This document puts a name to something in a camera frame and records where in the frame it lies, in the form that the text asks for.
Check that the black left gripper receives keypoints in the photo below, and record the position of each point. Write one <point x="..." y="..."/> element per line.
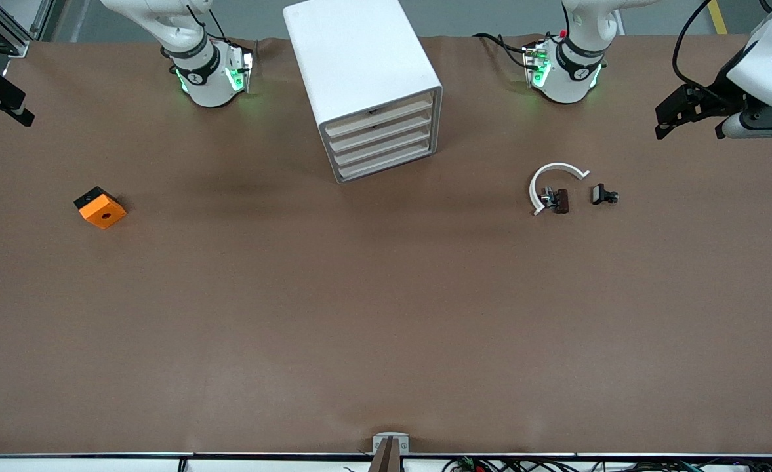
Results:
<point x="717" y="94"/>

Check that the white drawer with dark mark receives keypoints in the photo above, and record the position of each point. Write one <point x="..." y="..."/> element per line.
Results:
<point x="379" y="117"/>

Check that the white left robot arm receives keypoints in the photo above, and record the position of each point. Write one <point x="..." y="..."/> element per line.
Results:
<point x="566" y="82"/>

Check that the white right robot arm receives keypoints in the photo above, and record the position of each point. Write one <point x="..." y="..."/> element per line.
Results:
<point x="208" y="85"/>

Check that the white drawer cabinet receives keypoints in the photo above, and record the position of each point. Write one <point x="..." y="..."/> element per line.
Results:
<point x="359" y="59"/>

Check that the small black clip part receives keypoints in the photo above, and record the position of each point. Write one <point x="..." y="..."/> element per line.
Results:
<point x="599" y="194"/>

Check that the white curved plastic arc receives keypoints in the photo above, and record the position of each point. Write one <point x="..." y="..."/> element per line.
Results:
<point x="556" y="166"/>

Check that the orange and black box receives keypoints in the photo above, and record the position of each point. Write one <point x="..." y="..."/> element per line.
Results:
<point x="102" y="211"/>

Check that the small brown metal part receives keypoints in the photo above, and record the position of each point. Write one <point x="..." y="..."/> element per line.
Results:
<point x="560" y="200"/>

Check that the brown table cover sheet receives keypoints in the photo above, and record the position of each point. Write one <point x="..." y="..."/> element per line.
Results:
<point x="386" y="328"/>

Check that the aluminium frame post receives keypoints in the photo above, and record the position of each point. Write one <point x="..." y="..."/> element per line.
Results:
<point x="18" y="47"/>

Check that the white table edge rail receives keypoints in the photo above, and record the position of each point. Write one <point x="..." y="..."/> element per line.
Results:
<point x="97" y="464"/>

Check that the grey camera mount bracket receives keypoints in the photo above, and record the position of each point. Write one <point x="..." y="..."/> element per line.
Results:
<point x="391" y="446"/>

